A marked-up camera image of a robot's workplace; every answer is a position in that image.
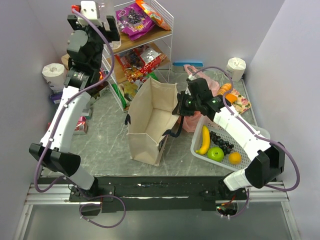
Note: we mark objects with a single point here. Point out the croissant bread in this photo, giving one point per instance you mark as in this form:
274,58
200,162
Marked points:
226,88

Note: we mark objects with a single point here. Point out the green apple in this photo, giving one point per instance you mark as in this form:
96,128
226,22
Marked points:
215,154

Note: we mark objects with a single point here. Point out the orange candy bag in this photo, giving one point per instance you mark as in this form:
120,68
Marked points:
153,14

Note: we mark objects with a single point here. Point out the orange fruit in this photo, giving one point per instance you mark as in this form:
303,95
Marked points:
235,158

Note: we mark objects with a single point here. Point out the white plastic basket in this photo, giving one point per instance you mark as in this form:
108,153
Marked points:
197,142

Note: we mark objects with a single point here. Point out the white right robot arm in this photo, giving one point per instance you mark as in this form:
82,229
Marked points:
267,158

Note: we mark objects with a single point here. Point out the white toilet paper roll right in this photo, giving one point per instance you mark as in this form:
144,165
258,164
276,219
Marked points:
235,68

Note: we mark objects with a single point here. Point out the purple box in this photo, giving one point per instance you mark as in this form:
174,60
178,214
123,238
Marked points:
56,97

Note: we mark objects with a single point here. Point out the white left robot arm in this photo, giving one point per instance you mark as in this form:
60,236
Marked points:
85,50

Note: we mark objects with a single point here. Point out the blue white tissue box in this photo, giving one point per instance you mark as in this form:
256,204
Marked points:
179,66

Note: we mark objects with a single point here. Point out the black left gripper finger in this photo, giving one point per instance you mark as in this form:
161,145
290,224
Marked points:
73,21
113,33

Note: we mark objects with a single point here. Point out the white wire shelf rack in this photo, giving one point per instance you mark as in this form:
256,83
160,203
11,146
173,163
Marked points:
157,37

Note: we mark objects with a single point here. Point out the yellow banana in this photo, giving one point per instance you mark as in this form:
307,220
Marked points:
206,141

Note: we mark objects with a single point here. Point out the orange carrot piece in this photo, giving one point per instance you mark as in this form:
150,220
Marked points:
231,98

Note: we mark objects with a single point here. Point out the dark grape bunch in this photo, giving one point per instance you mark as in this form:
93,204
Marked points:
225,145

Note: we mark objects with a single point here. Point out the beige canvas tote bag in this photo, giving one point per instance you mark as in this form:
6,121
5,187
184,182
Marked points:
148,118

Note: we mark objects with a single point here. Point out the red pink box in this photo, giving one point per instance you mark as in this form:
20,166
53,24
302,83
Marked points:
81,126

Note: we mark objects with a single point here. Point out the green white Chubo bag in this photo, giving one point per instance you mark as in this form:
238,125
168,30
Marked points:
126,91

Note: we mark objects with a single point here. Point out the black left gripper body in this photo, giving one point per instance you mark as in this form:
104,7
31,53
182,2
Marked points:
110,27

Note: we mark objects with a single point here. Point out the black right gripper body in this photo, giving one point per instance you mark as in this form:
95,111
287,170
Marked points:
182,106

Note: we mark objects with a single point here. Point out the white toilet paper roll left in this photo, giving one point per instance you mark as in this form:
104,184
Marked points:
55,75

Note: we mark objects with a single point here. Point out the white toilet paper roll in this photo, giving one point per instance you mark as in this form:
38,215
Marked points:
55,75
235,68

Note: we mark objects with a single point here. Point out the clear plastic water bottle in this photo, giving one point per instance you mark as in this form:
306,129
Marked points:
107,8

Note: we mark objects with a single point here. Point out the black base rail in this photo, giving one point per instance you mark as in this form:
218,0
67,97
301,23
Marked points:
147,193

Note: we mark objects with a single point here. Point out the white RIO box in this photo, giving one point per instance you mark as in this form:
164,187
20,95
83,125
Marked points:
99,92

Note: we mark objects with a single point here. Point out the purple snack bag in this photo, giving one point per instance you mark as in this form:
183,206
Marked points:
134,22

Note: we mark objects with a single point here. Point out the red yellow snack bag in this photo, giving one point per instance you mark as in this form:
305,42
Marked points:
131,64

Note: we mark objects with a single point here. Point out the red silver snack bag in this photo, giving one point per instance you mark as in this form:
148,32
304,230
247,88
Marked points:
149,58

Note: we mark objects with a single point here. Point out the brown toilet paper roll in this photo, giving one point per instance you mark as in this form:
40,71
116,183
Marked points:
66,61

